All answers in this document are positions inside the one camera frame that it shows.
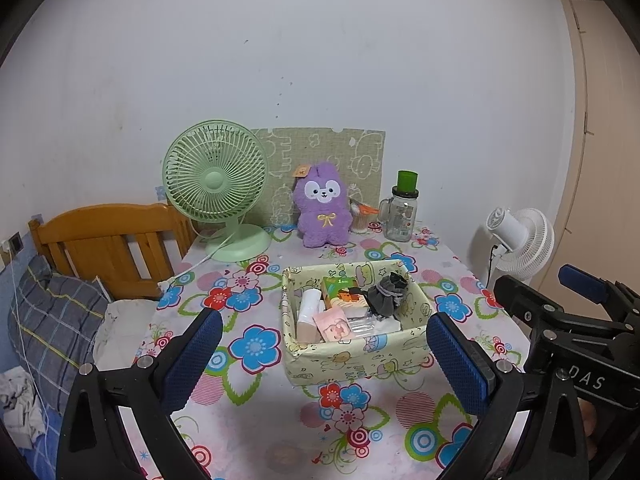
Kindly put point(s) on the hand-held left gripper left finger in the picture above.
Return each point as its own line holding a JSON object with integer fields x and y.
{"x": 192, "y": 360}

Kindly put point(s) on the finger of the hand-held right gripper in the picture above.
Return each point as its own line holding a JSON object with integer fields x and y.
{"x": 582, "y": 280}
{"x": 525, "y": 302}

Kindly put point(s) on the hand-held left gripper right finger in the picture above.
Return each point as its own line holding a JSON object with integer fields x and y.
{"x": 457, "y": 360}

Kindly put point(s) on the white soft pack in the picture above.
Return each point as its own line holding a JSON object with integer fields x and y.
{"x": 387, "y": 326}

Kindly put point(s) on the grey socks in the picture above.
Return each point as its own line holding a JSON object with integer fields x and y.
{"x": 385, "y": 297}

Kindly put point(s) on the clear plastic packet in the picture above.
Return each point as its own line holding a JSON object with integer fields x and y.
{"x": 362, "y": 327}

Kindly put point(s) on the yellow cartoon print storage box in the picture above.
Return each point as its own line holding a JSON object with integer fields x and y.
{"x": 350, "y": 360}

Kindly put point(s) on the yellow cartoon tissue packet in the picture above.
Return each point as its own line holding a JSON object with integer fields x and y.
{"x": 347, "y": 302}

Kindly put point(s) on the white and tan roll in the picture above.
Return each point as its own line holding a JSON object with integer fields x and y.
{"x": 307, "y": 310}

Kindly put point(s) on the pink packet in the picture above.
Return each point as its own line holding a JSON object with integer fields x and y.
{"x": 332, "y": 327}

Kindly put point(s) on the white standing fan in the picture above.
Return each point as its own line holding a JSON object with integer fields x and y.
{"x": 530, "y": 245}

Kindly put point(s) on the floral tablecloth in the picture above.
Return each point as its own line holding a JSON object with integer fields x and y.
{"x": 250, "y": 410}

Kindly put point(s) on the white pillow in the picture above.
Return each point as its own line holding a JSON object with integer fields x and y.
{"x": 122, "y": 325}

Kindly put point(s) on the beige door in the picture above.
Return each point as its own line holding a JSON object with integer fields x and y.
{"x": 610, "y": 160}

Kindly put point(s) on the grey plaid pillow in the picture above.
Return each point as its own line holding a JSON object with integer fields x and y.
{"x": 55, "y": 325}

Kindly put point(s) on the glass jar with green lid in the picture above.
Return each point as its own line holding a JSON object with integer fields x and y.
{"x": 400, "y": 220}

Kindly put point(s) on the wooden bed headboard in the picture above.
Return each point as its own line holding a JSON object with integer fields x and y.
{"x": 95, "y": 230}

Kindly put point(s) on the small cup with orange item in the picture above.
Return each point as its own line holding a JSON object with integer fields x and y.
{"x": 362, "y": 222}

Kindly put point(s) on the crumpled white cloth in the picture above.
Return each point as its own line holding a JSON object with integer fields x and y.
{"x": 17, "y": 405}

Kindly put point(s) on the green desk fan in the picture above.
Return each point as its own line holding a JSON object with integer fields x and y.
{"x": 215, "y": 180}

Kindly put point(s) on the blue checked bed sheet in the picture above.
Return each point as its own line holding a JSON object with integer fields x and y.
{"x": 35, "y": 455}

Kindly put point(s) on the purple plush toy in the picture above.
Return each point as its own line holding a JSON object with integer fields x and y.
{"x": 322, "y": 220}

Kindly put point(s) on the green cartoon print board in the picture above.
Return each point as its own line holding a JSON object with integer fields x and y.
{"x": 365, "y": 155}

